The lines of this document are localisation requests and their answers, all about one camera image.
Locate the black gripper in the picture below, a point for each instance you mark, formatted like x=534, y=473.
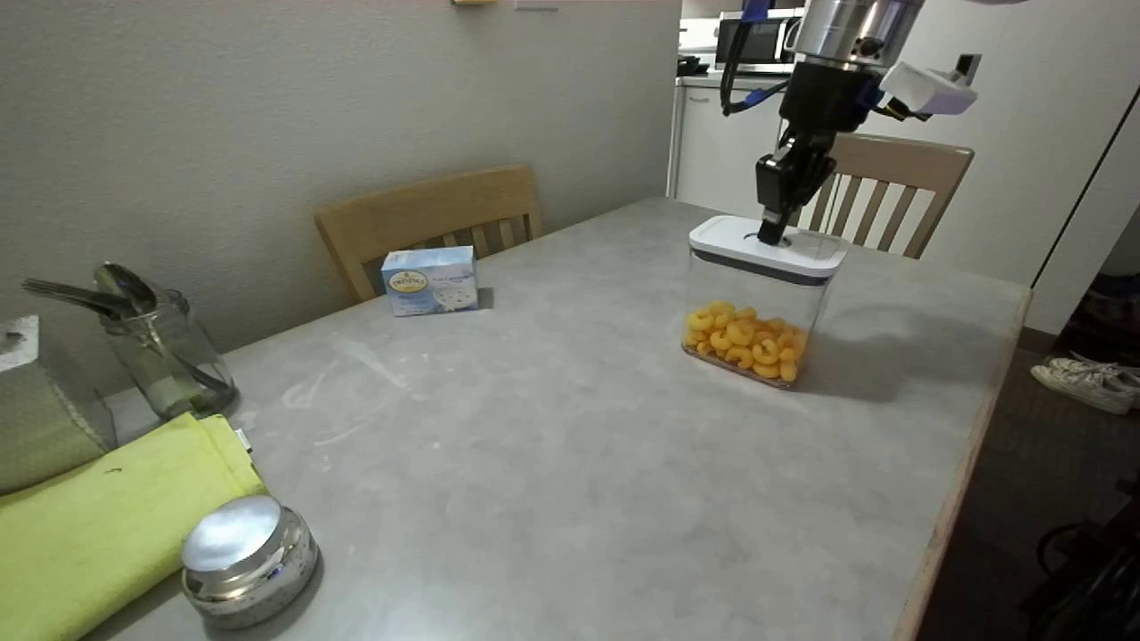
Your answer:
x=832, y=101

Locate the white rectangular container lid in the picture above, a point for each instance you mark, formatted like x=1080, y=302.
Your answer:
x=743, y=251

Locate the clear plastic storage container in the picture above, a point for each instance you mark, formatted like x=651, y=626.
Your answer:
x=814, y=315

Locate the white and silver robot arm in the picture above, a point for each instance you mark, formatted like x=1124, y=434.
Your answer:
x=856, y=25

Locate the white kitchen cabinet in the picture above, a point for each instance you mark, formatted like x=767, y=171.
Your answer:
x=713, y=145

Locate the wooden chair with slatted back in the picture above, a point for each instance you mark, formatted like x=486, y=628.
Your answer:
x=929, y=165

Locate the microwave oven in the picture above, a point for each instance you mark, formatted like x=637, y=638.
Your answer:
x=749, y=42

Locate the orange snack pieces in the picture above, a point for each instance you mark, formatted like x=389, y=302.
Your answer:
x=749, y=343

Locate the white shoes on floor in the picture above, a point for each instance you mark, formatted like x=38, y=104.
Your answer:
x=1087, y=387

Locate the wooden chair with solid backrest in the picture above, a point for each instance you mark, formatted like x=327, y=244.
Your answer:
x=419, y=210

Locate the light blue cardboard box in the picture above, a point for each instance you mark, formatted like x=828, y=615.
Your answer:
x=427, y=284

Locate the round silver metal tin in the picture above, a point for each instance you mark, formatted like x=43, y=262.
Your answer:
x=248, y=556

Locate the lime green cloth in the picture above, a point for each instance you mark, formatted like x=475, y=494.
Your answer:
x=93, y=520

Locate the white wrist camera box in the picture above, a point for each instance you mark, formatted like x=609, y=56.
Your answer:
x=929, y=89

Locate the black wheeled frame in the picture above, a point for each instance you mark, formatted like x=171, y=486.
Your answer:
x=1090, y=583

